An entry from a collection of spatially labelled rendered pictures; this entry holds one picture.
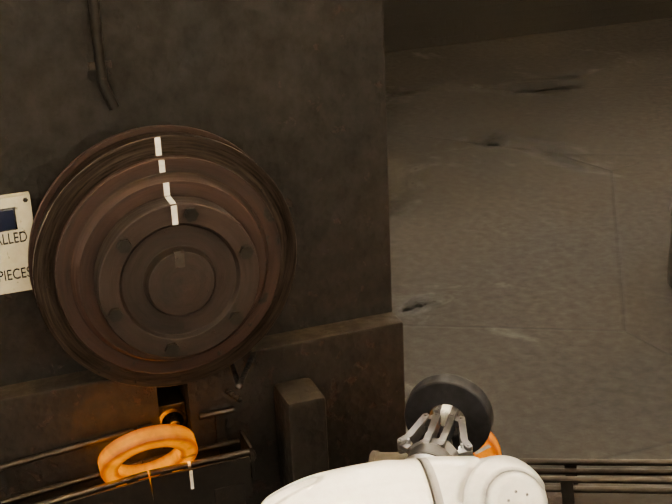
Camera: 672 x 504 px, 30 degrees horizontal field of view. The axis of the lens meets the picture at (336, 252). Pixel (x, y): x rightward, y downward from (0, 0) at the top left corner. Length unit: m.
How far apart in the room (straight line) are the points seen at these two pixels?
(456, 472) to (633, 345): 3.15
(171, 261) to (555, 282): 3.01
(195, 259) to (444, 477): 0.90
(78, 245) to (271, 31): 0.53
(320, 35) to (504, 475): 1.22
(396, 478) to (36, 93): 1.16
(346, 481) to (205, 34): 1.15
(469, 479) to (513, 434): 2.56
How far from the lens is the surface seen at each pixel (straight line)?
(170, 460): 2.42
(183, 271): 2.13
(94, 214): 2.14
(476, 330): 4.55
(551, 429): 3.92
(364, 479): 1.33
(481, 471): 1.33
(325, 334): 2.49
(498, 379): 4.20
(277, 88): 2.35
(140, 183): 2.13
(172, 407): 2.48
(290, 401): 2.40
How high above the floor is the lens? 1.93
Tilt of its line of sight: 21 degrees down
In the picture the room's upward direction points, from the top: 3 degrees counter-clockwise
